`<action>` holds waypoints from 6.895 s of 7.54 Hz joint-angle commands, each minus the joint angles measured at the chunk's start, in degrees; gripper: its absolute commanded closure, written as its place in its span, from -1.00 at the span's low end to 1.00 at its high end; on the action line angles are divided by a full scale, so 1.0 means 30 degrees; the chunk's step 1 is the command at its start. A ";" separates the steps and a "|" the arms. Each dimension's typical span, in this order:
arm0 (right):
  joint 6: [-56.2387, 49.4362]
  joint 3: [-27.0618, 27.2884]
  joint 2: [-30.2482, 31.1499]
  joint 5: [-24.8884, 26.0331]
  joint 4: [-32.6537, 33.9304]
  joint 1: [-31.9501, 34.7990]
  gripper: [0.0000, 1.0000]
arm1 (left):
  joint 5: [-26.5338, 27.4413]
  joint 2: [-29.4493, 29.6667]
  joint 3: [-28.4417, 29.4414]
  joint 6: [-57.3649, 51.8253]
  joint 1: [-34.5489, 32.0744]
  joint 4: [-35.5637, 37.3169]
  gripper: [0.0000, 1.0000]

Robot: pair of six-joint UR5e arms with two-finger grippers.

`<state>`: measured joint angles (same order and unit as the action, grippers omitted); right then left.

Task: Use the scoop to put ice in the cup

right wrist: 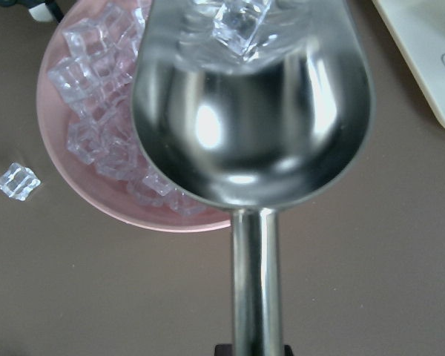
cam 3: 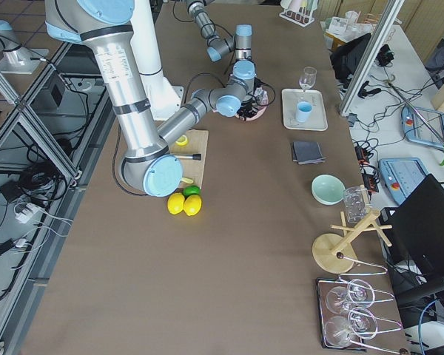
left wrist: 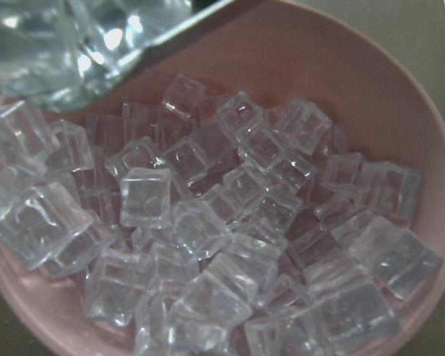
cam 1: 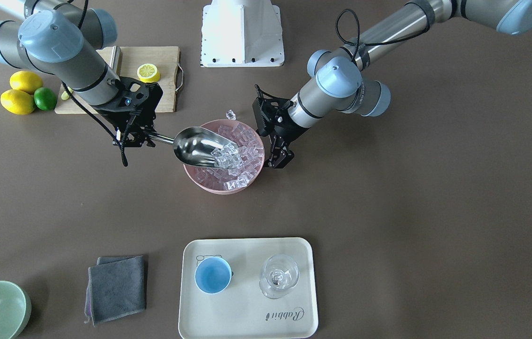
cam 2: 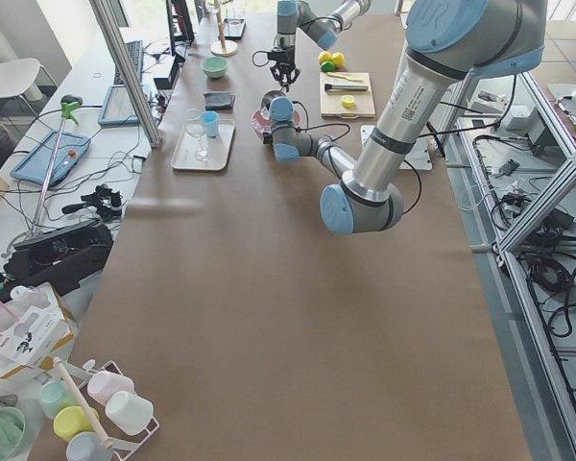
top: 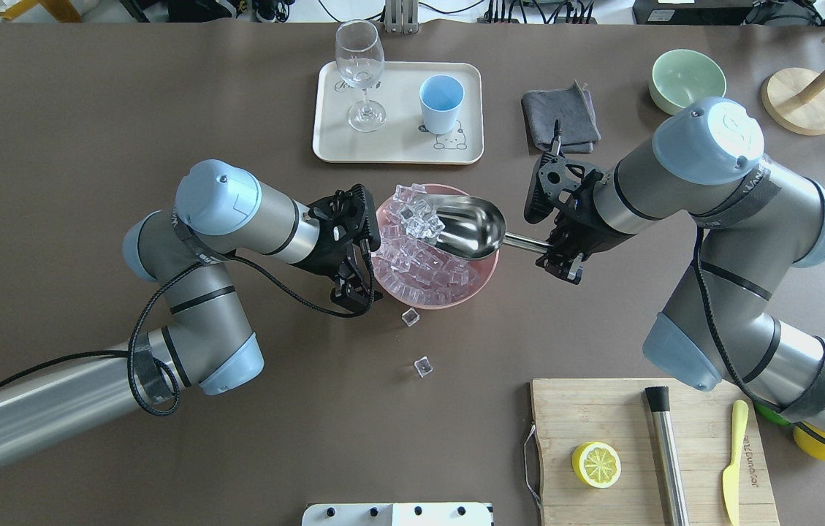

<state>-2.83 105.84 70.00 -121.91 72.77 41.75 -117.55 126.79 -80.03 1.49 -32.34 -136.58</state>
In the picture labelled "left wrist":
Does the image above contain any pink bowl of ice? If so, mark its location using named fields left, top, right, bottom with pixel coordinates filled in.
left=0, top=1, right=445, bottom=355

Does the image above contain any steel ice scoop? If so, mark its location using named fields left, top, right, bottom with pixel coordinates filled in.
left=0, top=1, right=231, bottom=112

